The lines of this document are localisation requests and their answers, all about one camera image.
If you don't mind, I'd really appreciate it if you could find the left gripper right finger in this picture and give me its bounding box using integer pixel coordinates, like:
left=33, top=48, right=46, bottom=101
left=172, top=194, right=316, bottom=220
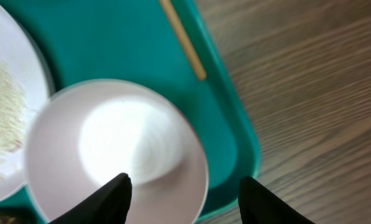
left=238, top=176, right=313, bottom=224

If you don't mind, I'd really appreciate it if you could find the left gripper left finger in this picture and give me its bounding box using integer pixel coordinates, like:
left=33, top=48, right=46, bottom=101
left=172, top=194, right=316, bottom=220
left=50, top=173, right=132, bottom=224

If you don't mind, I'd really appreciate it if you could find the large white plate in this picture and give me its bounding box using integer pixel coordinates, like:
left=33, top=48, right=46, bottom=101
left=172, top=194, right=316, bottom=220
left=0, top=5, right=54, bottom=202

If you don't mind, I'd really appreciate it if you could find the small white plate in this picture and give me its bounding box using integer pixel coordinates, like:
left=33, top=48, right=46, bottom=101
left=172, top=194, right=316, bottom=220
left=24, top=79, right=209, bottom=224

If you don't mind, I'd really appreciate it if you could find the wooden chopstick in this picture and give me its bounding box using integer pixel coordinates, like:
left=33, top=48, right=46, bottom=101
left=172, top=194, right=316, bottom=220
left=159, top=0, right=207, bottom=81

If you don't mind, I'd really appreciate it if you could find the teal plastic serving tray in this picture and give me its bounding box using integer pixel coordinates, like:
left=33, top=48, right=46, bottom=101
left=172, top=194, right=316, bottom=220
left=0, top=0, right=260, bottom=220

